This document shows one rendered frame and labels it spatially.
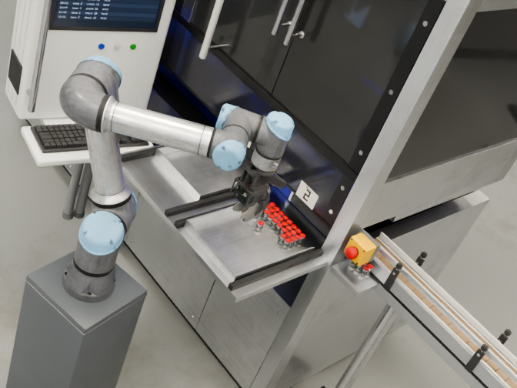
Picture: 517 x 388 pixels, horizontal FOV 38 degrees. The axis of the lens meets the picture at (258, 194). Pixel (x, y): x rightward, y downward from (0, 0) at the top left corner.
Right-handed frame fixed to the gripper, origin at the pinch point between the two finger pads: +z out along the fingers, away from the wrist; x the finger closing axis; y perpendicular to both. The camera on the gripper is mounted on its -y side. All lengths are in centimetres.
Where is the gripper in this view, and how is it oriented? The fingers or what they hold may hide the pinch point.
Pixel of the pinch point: (247, 216)
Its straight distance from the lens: 213.1
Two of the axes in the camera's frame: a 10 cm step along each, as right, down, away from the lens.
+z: -3.1, 7.5, 5.9
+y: -7.3, 2.1, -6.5
